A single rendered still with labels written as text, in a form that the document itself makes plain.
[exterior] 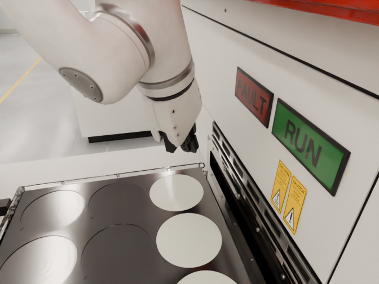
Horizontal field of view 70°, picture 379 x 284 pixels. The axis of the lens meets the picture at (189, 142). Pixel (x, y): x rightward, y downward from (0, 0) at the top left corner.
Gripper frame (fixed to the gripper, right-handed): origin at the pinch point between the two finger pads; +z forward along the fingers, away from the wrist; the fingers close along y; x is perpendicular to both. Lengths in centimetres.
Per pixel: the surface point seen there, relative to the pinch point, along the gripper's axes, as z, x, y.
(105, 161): 16.4, -27.3, 3.0
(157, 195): 4.3, -2.5, 10.3
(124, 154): 18.6, -25.2, -1.6
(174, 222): 2.5, 3.5, 14.0
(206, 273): 0.2, 11.8, 19.0
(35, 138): 124, -199, -34
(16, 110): 136, -270, -60
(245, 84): -11.3, 9.4, -5.5
